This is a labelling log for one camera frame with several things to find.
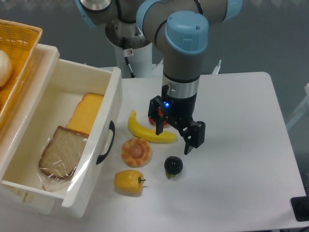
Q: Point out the red toy fruit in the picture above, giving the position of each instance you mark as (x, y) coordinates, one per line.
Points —
(152, 120)

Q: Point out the black device at edge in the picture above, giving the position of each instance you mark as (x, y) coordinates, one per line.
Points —
(300, 207)

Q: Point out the yellow woven basket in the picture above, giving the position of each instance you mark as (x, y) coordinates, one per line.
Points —
(18, 41)

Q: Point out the white round bun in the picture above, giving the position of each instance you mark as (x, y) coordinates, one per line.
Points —
(6, 68)

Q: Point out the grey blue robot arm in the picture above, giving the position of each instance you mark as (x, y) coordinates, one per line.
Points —
(179, 30)

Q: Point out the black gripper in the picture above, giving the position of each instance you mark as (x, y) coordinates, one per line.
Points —
(178, 113)

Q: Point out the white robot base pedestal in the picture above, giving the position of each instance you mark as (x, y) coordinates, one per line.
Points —
(133, 51)

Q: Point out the dark purple mangosteen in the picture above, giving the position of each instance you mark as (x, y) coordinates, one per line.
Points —
(173, 166)

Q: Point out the yellow toy banana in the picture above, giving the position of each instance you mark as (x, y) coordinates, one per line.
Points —
(148, 134)

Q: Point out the yellow toast slice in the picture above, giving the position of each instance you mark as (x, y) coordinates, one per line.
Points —
(85, 113)

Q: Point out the white plastic drawer box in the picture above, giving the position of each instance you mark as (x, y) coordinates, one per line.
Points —
(49, 100)

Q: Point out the sausage pastry bun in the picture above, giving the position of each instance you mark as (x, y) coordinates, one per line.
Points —
(136, 152)

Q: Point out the brown bread slice wrapped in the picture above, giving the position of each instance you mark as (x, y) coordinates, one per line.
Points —
(62, 154)

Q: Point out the black drawer handle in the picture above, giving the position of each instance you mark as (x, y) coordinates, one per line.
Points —
(108, 143)

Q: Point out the yellow bell pepper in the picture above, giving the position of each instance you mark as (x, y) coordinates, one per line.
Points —
(130, 181)

